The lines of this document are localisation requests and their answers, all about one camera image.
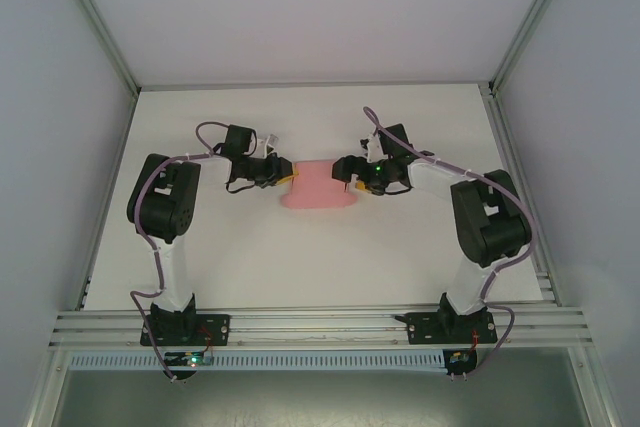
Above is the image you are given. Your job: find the pink cloth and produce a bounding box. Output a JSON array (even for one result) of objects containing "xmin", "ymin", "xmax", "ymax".
[{"xmin": 279, "ymin": 158, "xmax": 360, "ymax": 211}]

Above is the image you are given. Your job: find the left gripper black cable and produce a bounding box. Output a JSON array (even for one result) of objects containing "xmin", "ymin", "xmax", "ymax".
[{"xmin": 224, "ymin": 178, "xmax": 262, "ymax": 195}]

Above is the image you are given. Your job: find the aluminium frame crossbar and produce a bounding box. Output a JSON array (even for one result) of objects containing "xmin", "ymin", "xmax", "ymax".
[{"xmin": 133, "ymin": 79, "xmax": 494, "ymax": 94}]

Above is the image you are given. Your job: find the aluminium side rail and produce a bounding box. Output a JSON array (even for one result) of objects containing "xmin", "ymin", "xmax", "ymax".
[{"xmin": 478, "ymin": 84, "xmax": 562, "ymax": 306}]

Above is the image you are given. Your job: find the aluminium mounting rail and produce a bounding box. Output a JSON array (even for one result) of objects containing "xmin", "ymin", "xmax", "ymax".
[{"xmin": 48, "ymin": 302, "xmax": 594, "ymax": 349}]

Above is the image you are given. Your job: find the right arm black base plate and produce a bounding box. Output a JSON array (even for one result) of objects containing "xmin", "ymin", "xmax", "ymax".
[{"xmin": 394, "ymin": 311, "xmax": 499, "ymax": 347}]

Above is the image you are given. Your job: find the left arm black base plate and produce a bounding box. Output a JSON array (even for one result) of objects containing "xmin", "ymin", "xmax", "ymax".
[{"xmin": 138, "ymin": 312, "xmax": 233, "ymax": 349}]

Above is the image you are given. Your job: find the grey slotted cable duct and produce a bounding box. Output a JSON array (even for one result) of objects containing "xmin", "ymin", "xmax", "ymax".
[{"xmin": 66, "ymin": 350, "xmax": 447, "ymax": 373}]

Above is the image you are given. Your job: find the aluminium frame post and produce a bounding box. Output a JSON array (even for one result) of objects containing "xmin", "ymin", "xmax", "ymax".
[
  {"xmin": 48, "ymin": 0, "xmax": 142, "ymax": 97},
  {"xmin": 486, "ymin": 0, "xmax": 577, "ymax": 94}
]

